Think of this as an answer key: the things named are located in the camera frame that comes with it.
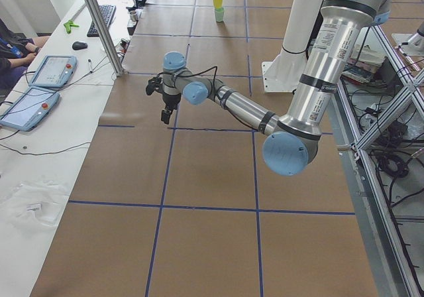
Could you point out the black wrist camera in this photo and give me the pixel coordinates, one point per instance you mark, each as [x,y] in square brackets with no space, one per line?
[154,85]

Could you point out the stack of magazines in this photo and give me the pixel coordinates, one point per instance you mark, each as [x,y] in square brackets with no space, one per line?
[364,67]

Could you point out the yellow paper cup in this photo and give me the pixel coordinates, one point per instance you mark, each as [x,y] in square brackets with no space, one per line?
[218,0]

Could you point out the blue teach pendant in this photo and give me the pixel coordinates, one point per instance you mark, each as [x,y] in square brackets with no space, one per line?
[54,71]
[29,110]

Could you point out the green tool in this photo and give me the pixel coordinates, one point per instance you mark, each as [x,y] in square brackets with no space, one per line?
[69,25]

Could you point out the black computer mouse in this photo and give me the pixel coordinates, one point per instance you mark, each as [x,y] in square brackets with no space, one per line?
[78,45]

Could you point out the upper blue teach pendant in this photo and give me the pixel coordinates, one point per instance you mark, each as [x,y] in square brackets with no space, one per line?
[54,71]

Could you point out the seated person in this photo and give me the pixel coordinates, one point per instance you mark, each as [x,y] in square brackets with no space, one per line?
[17,53]

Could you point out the green paper cup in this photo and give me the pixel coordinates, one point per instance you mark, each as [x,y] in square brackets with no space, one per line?
[219,14]

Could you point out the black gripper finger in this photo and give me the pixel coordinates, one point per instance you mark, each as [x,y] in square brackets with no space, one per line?
[169,113]
[164,116]

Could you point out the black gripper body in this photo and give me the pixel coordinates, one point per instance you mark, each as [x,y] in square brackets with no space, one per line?
[170,102]

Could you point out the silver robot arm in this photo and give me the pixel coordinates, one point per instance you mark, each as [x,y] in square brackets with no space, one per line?
[292,139]

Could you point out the white pedestal column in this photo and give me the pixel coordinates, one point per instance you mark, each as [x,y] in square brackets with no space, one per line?
[283,73]

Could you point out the lower blue teach pendant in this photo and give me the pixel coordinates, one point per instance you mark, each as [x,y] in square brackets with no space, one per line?
[29,110]

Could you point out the aluminium frame post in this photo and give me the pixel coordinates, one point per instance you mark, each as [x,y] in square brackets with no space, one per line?
[110,36]

